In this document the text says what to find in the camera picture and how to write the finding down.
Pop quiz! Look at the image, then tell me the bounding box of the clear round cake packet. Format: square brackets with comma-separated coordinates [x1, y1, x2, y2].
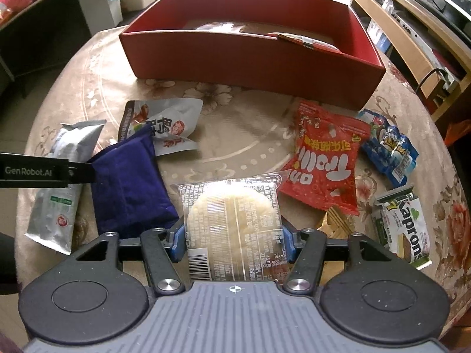
[178, 172, 290, 283]

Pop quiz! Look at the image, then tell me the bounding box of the silver white snack pouch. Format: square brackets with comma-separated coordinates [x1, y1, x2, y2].
[25, 119, 108, 256]

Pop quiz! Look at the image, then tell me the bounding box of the red Trolli candy bag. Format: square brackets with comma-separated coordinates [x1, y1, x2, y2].
[280, 100, 370, 215]

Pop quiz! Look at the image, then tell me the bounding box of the dark blue snack bag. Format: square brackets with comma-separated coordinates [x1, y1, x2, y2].
[89, 124, 179, 238]

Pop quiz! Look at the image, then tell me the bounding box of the silver duck snack packet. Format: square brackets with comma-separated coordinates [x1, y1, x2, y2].
[118, 98, 203, 157]

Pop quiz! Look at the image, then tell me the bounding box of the red white snack packet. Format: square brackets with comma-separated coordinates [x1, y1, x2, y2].
[267, 32, 340, 53]

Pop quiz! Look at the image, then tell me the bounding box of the gold snack packet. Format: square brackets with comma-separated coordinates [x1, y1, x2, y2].
[317, 206, 354, 240]

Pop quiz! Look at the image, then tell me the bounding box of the floral beige tablecloth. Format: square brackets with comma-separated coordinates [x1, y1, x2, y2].
[26, 29, 470, 327]

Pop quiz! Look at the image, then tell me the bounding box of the green Kaprons wafer packet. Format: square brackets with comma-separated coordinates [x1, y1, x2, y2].
[371, 185, 432, 270]

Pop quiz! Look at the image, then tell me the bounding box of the blue cookie snack bag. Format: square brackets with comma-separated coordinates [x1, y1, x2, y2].
[357, 109, 419, 188]

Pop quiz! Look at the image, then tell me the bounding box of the long grey side table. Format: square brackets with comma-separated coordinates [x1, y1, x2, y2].
[0, 0, 111, 81]

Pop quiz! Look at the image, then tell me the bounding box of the red cardboard box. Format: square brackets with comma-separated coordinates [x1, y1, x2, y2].
[120, 0, 386, 111]

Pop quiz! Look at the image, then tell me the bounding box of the white storage bin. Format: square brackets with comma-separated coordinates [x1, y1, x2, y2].
[108, 0, 123, 26]

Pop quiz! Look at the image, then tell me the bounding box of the blue white carton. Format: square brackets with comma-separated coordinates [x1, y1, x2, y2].
[366, 19, 391, 54]

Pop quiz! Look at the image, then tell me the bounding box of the wooden TV stand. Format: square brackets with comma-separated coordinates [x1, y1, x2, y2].
[350, 0, 470, 122]

